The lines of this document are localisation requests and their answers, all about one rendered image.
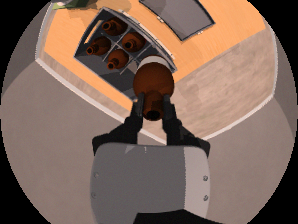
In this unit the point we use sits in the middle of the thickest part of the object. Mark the dark grey crate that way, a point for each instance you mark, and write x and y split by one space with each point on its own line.
120 80

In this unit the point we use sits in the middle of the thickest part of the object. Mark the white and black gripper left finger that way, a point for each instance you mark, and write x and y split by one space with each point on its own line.
127 131

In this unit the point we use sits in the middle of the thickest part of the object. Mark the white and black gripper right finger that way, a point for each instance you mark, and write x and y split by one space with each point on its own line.
177 135

